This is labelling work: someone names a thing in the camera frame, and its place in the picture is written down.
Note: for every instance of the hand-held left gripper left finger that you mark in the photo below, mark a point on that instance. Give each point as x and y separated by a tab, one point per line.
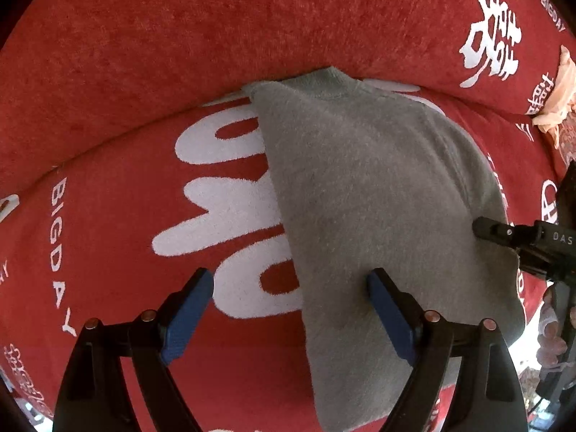
189	315

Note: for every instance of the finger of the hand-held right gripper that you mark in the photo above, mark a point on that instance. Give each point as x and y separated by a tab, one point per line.
495	231

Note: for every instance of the red printed blanket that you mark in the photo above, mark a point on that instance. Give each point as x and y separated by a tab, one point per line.
135	76

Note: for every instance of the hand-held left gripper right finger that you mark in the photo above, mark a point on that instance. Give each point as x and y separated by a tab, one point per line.
389	315

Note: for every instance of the person's right hand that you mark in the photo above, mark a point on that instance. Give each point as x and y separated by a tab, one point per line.
548	337

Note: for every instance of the peach cloth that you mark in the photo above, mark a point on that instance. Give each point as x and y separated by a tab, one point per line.
564	94

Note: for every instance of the grey small garment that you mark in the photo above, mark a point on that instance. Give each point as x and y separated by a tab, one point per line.
382	189

